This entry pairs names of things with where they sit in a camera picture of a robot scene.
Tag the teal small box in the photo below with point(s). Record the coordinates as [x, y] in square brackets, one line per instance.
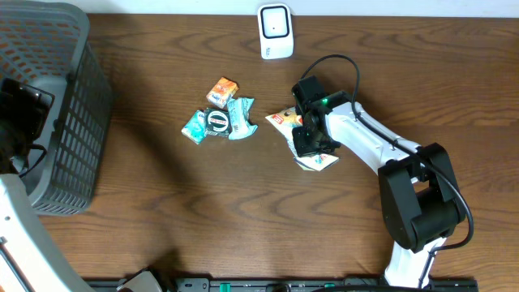
[195, 129]

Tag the white barcode scanner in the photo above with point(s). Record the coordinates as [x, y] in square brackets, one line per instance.
[276, 34]

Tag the orange small box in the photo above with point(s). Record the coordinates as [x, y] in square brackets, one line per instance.
[222, 92]

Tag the yellow snack bag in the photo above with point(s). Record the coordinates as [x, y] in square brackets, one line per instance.
[285, 121]

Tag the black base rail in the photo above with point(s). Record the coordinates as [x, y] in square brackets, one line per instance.
[149, 279]

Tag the black round-logo packet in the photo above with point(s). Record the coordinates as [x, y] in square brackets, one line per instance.
[217, 122]

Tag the grey plastic mesh basket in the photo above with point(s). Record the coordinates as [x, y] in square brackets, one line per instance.
[45, 45]

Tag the teal snack packet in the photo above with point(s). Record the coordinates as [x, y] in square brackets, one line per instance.
[239, 110]

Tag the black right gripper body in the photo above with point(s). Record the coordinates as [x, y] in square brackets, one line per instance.
[308, 143]

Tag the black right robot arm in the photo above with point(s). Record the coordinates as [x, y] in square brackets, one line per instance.
[420, 200]

